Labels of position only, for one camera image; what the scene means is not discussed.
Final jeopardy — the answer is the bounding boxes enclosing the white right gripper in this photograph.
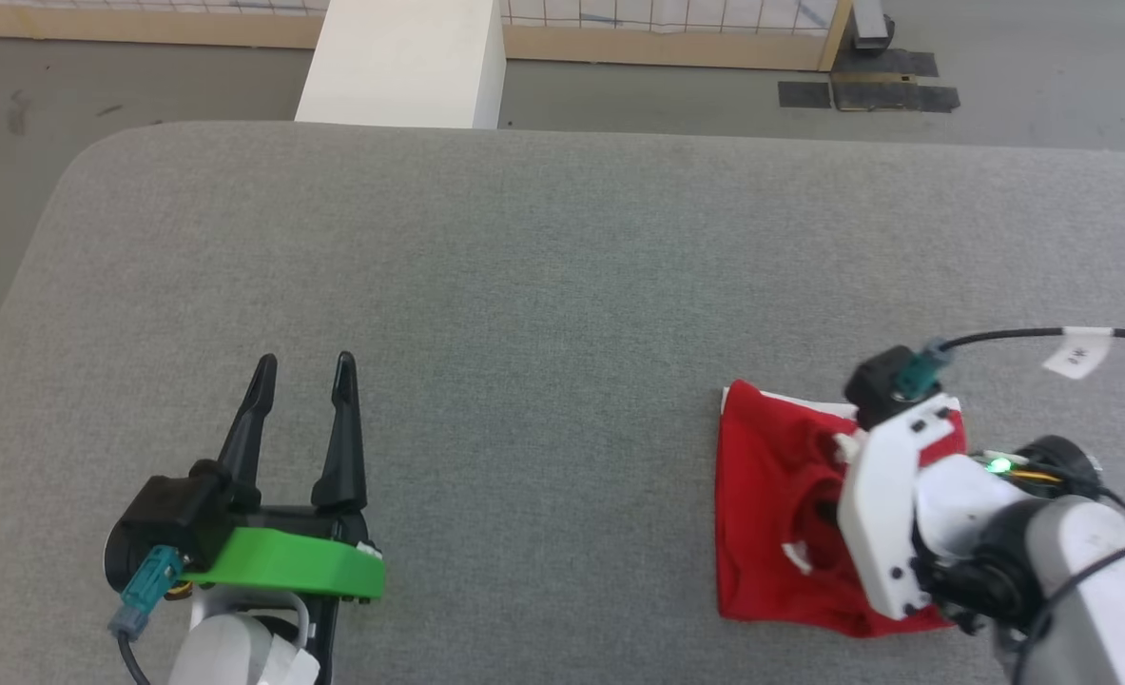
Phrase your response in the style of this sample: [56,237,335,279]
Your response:
[838,393,1029,620]

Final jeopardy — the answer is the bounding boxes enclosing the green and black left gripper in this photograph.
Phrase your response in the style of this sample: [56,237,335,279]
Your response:
[180,351,387,685]

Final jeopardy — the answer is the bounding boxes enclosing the grey metal post with caster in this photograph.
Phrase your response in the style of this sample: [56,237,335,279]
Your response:
[851,0,897,51]

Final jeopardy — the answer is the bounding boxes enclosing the white box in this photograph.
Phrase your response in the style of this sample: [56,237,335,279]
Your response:
[294,0,507,130]

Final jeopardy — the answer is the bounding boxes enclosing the wooden framed lemon print partition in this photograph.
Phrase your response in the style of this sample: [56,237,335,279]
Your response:
[0,0,854,73]

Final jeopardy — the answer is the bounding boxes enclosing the white cable label tag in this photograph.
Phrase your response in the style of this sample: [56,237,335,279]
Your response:
[256,631,321,685]
[1042,326,1114,382]

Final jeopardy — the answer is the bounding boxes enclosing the large black floor tape patch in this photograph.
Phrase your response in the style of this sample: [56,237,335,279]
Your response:
[829,49,961,114]

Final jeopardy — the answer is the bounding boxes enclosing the red garment with white stripe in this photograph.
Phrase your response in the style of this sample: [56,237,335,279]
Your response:
[717,380,968,639]

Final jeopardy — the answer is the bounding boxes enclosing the black cable with teal plug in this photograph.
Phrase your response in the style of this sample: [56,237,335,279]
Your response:
[895,326,1125,685]
[108,546,185,685]

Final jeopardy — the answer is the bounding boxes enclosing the small black floor tape patch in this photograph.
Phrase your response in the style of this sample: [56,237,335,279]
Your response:
[777,81,833,109]

